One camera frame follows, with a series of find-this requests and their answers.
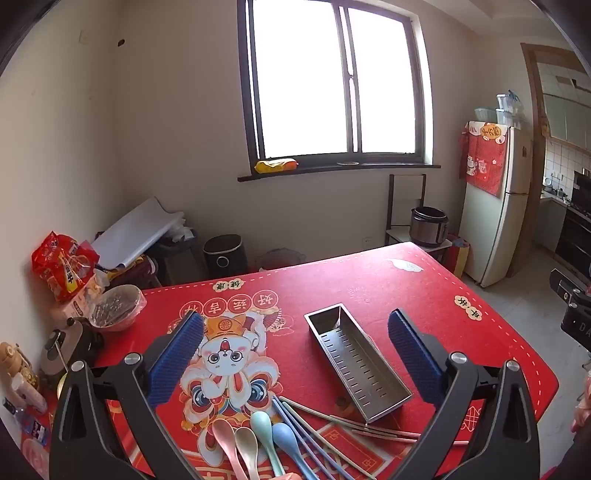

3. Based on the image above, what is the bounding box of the dark wooden chair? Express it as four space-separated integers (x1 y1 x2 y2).
385 174 452 259

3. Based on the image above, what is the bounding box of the pink spoon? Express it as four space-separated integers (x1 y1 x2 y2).
211 419 247 480

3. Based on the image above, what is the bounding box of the kitchen wall cabinet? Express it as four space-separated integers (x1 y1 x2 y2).
540 90 591 153

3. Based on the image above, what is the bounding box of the wooden door frame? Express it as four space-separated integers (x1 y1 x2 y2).
520 42 591 241

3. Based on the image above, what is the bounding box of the bowl with plastic wrap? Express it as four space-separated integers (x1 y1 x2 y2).
89 284 148 332

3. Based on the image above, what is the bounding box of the person's right hand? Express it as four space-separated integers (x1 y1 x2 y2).
573 371 591 435

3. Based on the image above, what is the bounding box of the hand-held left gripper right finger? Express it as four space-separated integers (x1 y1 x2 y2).
388 308 541 480

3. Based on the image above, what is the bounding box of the blue chopstick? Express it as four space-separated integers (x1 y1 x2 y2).
272 396 340 480
277 397 354 480

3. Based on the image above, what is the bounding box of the dark window sill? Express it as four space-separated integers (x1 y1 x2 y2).
238 163 441 182

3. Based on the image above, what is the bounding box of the red printed table mat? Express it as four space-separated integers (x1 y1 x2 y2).
92 242 560 480

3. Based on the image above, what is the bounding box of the black air fryer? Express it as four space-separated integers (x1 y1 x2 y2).
203 234 249 280

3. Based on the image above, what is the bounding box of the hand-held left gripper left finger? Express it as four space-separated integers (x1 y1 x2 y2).
49 310 218 480

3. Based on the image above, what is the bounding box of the green spoon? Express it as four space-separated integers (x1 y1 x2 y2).
250 411 286 478

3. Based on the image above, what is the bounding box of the dark framed window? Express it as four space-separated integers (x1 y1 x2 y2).
237 0 435 171

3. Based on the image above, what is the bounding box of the red printed cloth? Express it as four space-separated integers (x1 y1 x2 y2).
459 124 507 198

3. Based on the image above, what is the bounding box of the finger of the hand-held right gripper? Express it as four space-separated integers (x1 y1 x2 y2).
549 268 591 303

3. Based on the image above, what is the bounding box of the clear plastic bottle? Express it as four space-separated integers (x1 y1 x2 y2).
2 397 50 448

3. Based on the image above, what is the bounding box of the black storage bin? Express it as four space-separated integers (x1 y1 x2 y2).
156 226 207 288

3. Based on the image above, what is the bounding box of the white refrigerator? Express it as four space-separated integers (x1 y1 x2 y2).
458 121 535 288

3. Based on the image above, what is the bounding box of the steel pressure cooker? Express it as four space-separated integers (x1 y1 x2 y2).
410 206 450 248

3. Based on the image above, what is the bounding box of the blue spoon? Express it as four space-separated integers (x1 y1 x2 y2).
271 422 320 480

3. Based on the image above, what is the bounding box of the beige spoon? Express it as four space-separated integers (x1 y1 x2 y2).
235 427 262 480

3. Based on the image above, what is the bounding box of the small dark appliance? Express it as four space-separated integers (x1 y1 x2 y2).
39 317 105 380

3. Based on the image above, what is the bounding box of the stainless steel utensil tray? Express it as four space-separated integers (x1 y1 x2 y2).
304 303 413 424

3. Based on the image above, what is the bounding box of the red gift box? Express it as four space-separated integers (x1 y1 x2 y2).
444 234 472 278

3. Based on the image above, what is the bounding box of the red snack bag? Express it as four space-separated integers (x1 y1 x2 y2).
31 231 100 304

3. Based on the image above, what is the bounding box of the yellow packet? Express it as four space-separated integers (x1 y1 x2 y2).
255 158 300 175

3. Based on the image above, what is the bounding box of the black kitchen oven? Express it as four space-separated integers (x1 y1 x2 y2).
553 168 591 278

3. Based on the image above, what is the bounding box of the white plastic lid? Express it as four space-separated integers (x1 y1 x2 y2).
91 196 186 270

